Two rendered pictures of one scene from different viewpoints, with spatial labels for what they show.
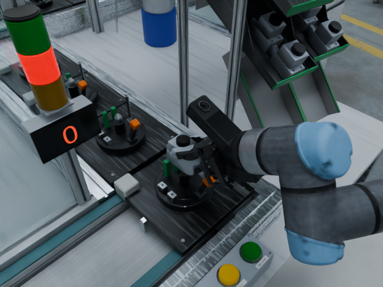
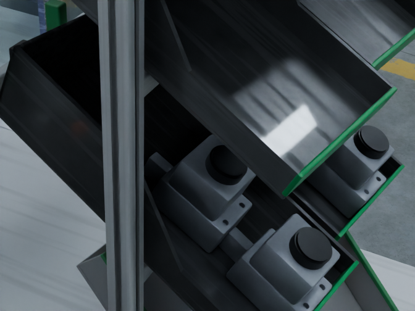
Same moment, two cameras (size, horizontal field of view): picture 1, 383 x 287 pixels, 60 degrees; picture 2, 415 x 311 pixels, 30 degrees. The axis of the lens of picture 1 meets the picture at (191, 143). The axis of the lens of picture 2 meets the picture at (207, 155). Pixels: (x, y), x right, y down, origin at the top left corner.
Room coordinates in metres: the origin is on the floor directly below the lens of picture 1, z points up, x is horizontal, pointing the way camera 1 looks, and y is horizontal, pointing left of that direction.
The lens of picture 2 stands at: (0.29, 0.00, 1.63)
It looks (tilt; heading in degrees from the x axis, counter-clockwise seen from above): 35 degrees down; 338
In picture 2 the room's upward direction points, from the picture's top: 3 degrees clockwise
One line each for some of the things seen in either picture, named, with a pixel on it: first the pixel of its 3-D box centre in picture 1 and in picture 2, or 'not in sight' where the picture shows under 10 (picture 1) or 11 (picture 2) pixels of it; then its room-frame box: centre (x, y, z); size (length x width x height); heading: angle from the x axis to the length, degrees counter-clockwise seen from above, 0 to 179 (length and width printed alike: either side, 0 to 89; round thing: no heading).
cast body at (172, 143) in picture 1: (180, 148); not in sight; (0.51, 0.02, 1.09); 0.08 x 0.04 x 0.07; 44
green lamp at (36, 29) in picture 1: (28, 32); not in sight; (0.46, 0.24, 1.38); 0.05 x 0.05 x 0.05
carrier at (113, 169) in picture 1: (119, 124); not in sight; (0.69, 0.20, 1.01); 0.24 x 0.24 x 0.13; 44
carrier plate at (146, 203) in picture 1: (184, 189); not in sight; (0.51, 0.02, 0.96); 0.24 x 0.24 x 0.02; 44
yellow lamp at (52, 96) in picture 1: (49, 90); not in sight; (0.46, 0.24, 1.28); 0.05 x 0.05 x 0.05
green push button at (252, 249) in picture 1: (251, 252); not in sight; (0.34, -0.12, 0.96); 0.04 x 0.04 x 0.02
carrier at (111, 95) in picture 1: (73, 88); not in sight; (0.87, 0.37, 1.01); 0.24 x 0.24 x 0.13; 44
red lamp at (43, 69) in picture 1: (39, 62); not in sight; (0.46, 0.24, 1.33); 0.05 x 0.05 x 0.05
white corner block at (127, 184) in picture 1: (127, 187); not in sight; (0.51, 0.16, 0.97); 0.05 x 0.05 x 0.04; 44
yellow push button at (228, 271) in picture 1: (228, 275); not in sight; (0.29, -0.07, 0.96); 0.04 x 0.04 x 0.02
